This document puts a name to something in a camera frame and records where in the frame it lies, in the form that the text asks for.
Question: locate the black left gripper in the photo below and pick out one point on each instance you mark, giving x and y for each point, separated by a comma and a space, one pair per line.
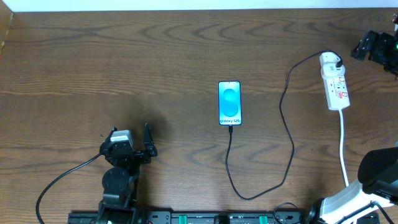
134, 154

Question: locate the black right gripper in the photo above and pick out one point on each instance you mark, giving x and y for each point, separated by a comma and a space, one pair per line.
374, 45

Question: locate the blue Galaxy smartphone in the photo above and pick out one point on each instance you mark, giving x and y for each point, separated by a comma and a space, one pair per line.
229, 103

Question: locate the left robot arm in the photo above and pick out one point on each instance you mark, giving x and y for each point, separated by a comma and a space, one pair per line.
120, 183

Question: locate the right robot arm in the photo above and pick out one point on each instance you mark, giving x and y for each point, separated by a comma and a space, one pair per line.
376, 185

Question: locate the white power strip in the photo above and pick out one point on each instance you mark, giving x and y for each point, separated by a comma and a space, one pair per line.
336, 90

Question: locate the cardboard side panel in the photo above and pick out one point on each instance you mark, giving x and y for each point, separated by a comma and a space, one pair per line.
6, 17

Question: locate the white wall charger adapter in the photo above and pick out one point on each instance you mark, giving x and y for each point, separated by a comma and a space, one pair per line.
330, 71

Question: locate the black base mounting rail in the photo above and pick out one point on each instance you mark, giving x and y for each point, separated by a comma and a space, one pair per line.
166, 217

